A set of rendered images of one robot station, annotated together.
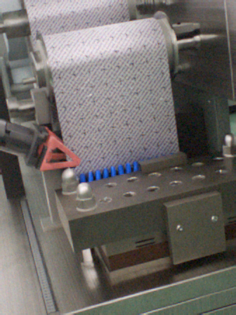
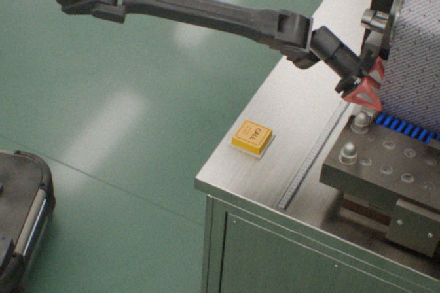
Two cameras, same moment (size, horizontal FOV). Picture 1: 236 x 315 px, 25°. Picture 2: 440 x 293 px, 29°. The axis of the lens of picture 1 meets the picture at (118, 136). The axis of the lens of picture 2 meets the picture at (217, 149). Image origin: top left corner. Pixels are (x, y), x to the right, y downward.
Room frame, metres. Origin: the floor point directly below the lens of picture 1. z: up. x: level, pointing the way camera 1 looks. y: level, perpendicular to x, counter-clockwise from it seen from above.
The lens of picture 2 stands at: (-0.22, -0.42, 2.28)
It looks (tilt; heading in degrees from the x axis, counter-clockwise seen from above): 47 degrees down; 37
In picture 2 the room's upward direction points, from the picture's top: 4 degrees clockwise
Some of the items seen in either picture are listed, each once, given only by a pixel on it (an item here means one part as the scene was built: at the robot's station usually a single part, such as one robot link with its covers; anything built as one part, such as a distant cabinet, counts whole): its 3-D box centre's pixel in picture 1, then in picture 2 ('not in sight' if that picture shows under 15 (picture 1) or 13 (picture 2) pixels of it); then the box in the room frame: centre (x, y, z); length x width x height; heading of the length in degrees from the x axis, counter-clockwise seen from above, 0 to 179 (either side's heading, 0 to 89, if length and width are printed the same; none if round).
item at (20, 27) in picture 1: (16, 24); not in sight; (1.33, 0.20, 1.33); 0.06 x 0.06 x 0.06; 13
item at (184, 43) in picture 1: (181, 43); not in sight; (1.15, -0.16, 1.25); 0.07 x 0.04 x 0.04; 103
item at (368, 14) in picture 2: (12, 107); (368, 18); (1.10, 0.21, 1.18); 0.04 x 0.02 x 0.04; 13
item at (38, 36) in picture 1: (45, 68); (404, 12); (1.09, 0.12, 1.25); 0.15 x 0.01 x 0.15; 13
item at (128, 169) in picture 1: (130, 171); (425, 137); (1.03, -0.01, 1.03); 0.21 x 0.04 x 0.03; 103
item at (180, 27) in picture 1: (182, 27); not in sight; (1.15, -0.17, 1.28); 0.06 x 0.05 x 0.02; 103
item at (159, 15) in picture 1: (164, 46); not in sight; (1.14, -0.12, 1.25); 0.15 x 0.01 x 0.15; 13
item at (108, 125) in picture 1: (120, 128); (437, 101); (1.05, -0.01, 1.11); 0.23 x 0.01 x 0.18; 103
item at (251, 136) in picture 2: not in sight; (251, 136); (0.88, 0.32, 0.91); 0.07 x 0.07 x 0.02; 13
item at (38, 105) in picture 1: (42, 160); (374, 68); (1.11, 0.17, 1.05); 0.06 x 0.05 x 0.31; 103
